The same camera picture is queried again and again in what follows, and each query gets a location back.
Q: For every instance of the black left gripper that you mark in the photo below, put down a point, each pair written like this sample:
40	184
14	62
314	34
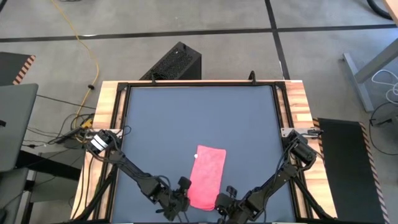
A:
172	203

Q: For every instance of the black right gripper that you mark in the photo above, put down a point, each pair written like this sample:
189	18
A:
239	208

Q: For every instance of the pink fluffy towel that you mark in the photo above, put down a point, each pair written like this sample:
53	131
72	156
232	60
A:
206	177

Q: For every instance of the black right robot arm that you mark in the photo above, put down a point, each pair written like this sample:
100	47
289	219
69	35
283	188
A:
280	177

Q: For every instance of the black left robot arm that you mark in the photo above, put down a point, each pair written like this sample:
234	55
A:
133	171

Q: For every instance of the yellow connector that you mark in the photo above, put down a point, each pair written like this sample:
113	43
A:
87	124

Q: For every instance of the black striped-edge floor mat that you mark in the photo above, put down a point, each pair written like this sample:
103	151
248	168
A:
345	171
12	67

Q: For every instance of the black computer tower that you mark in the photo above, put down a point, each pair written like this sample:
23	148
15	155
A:
174	62

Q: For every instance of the grey desk leg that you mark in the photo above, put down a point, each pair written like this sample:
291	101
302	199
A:
357	82

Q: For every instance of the grey laptop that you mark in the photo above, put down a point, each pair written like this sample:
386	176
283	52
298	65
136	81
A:
15	124

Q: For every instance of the light wooden desk top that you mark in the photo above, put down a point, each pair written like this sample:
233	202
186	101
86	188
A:
394	7

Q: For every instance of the black frame strut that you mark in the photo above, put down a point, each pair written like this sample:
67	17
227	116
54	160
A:
311	198
99	191

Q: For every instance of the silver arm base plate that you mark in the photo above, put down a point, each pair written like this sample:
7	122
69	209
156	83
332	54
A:
286	131

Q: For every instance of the black table frame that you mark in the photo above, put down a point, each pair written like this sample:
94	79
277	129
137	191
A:
202	84

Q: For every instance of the black frame clamp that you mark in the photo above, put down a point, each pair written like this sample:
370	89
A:
153	79
252	77

